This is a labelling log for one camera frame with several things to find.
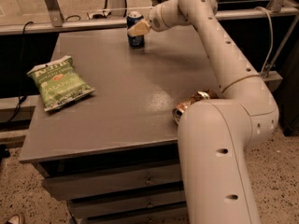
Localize crushed orange soda can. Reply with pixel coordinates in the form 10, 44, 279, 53
172, 89, 219, 124

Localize black cable at left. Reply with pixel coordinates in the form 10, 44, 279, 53
5, 21, 35, 124

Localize green jalapeno chip bag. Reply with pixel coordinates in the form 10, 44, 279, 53
27, 55, 95, 112

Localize grey drawer cabinet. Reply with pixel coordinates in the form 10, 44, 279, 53
19, 22, 225, 224

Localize shoe tip at bottom left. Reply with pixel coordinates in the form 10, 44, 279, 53
5, 214, 25, 224

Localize metal guard rail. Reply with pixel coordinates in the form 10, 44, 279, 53
0, 0, 298, 35

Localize blue pepsi can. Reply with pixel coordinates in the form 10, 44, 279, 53
126, 11, 145, 48

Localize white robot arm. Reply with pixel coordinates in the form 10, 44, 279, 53
128, 0, 279, 224

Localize middle grey drawer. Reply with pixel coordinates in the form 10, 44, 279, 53
68, 187, 185, 218

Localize grey drawer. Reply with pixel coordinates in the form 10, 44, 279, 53
83, 203, 187, 224
42, 161, 181, 201
68, 187, 185, 218

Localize top grey drawer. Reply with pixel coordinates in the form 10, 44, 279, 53
42, 161, 181, 201

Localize white cable at right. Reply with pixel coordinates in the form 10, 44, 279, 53
253, 6, 275, 77

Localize bottom grey drawer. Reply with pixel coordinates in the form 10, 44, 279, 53
83, 203, 187, 224

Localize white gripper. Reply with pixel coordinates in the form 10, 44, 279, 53
127, 4, 169, 37

